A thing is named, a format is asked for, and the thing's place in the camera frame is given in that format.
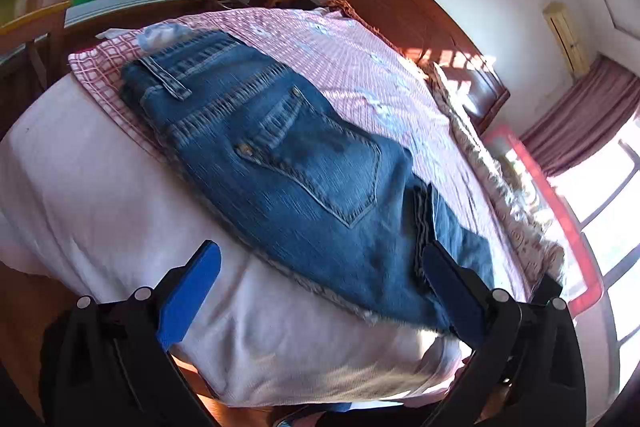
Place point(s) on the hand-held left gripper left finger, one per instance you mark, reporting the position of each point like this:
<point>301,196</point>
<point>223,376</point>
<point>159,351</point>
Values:
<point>187,294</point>

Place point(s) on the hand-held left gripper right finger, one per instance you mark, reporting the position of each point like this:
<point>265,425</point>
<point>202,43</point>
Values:
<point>452,289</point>

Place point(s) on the blue denim pants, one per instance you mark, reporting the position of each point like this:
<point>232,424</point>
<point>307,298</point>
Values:
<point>300,177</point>

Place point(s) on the swirl patterned quilt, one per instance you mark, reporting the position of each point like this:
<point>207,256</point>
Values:
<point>505,187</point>

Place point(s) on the window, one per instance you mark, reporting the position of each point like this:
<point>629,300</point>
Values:
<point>610,247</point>

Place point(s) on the mauve curtain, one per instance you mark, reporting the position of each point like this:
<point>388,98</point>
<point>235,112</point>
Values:
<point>585,122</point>

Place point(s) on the orange fringed blanket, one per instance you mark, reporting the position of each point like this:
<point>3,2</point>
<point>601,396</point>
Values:
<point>380,32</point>

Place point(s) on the wooden headboard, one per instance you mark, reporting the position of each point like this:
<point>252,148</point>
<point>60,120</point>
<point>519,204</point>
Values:
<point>425,22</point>

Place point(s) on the beige air conditioner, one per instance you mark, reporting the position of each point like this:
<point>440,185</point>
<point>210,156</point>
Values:
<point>567,39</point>

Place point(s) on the wooden table with yellow edge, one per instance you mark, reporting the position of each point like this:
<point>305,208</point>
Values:
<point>35,14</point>

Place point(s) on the red bed guard rail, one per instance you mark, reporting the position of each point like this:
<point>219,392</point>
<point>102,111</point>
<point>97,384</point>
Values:
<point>550,207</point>

